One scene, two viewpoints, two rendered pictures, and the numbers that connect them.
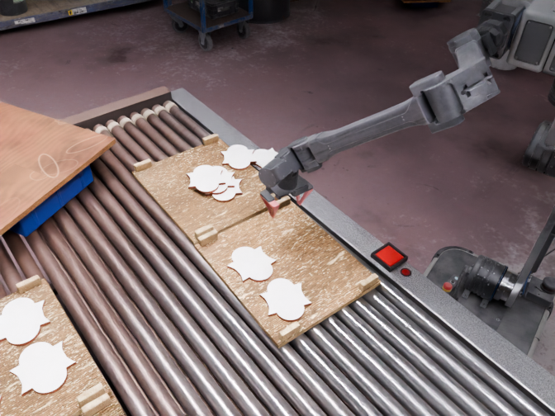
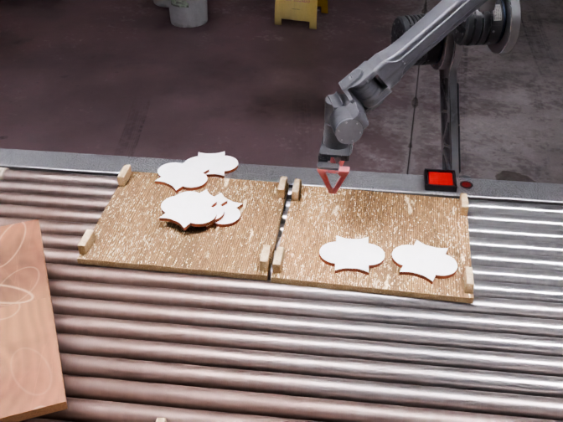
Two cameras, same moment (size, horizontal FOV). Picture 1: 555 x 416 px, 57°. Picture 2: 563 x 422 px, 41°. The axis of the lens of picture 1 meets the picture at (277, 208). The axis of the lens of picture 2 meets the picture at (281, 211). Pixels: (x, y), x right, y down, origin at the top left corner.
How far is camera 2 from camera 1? 1.03 m
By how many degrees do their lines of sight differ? 34
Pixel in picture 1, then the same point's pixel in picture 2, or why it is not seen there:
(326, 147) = (400, 64)
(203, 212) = (230, 244)
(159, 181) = (129, 246)
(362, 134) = (442, 28)
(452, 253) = not seen: hidden behind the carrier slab
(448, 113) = not seen: outside the picture
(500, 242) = not seen: hidden behind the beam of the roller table
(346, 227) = (371, 180)
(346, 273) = (434, 211)
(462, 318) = (547, 190)
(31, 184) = (13, 324)
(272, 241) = (337, 226)
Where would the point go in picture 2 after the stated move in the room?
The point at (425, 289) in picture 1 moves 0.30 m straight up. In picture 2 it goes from (497, 187) to (519, 75)
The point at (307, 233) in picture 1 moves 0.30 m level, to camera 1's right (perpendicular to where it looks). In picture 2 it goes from (354, 201) to (433, 156)
